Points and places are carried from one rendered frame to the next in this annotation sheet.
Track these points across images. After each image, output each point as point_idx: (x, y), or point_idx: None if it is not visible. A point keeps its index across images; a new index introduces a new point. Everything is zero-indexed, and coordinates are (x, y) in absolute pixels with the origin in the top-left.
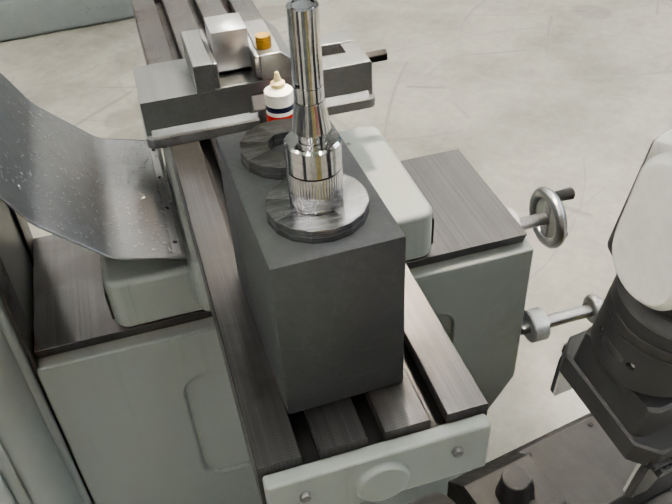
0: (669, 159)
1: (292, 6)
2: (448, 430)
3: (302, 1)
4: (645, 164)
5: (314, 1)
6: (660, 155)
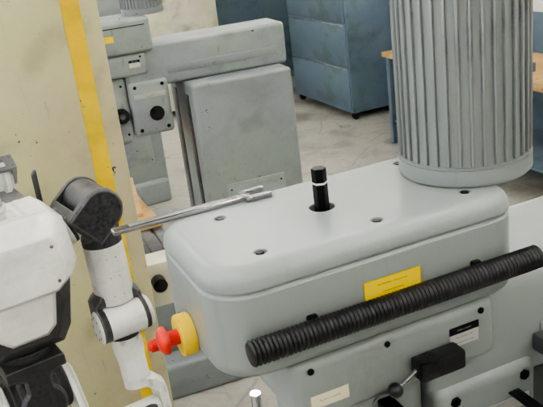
0: (162, 378)
1: (258, 392)
2: None
3: (255, 394)
4: (165, 386)
5: (251, 395)
6: (162, 380)
